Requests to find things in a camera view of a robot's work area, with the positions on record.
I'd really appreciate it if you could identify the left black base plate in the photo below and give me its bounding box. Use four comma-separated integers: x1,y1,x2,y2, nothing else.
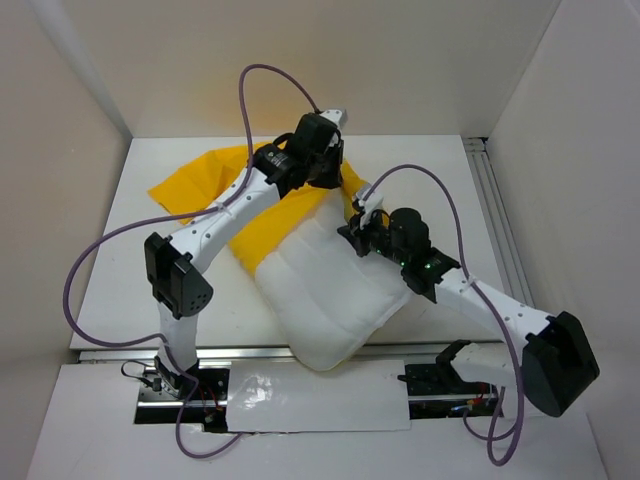
132,366,230,433

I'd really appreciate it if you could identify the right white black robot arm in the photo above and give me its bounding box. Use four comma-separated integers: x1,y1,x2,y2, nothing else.
337,208,600,417

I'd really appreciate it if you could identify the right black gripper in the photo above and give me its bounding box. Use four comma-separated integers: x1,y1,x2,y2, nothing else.
338,207,409,267

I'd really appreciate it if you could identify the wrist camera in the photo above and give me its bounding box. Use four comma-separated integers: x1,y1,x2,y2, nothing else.
320,109,347,129
352,183,384,226

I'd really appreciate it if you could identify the yellow pillowcase with white print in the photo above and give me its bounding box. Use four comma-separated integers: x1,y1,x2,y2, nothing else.
148,146,365,275

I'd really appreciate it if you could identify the purple cable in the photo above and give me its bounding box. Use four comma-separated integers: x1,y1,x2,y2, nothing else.
62,63,326,459
357,163,526,466

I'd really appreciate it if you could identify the white cover plate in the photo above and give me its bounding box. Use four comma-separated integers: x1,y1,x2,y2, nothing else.
226,360,411,434

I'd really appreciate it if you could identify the aluminium rail front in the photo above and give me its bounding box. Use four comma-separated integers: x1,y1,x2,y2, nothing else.
74,339,506,364

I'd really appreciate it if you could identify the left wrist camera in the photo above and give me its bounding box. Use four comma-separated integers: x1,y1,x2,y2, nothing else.
320,109,347,129

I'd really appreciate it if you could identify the aluminium rail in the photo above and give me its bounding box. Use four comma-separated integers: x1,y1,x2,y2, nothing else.
74,339,506,364
462,137,534,305

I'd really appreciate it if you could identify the aluminium rail right side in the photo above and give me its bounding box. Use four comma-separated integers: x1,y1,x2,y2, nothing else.
462,137,534,305

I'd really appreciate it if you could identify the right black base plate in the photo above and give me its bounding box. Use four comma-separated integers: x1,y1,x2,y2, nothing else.
397,363,498,420

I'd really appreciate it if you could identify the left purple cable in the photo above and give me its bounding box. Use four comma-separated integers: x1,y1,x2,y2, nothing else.
62,63,326,459

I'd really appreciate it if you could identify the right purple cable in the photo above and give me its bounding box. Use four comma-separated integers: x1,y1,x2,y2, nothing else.
357,163,526,466

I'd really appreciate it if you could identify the white pillow with yellow edge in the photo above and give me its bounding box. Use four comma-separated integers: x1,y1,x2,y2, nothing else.
254,195,412,371

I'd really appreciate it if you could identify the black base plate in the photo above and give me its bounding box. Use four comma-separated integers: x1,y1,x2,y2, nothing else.
132,366,230,433
397,363,498,420

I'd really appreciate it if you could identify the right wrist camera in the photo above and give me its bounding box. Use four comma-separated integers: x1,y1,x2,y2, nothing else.
352,183,384,226

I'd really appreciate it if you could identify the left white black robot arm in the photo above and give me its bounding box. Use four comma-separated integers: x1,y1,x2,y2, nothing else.
144,109,347,399

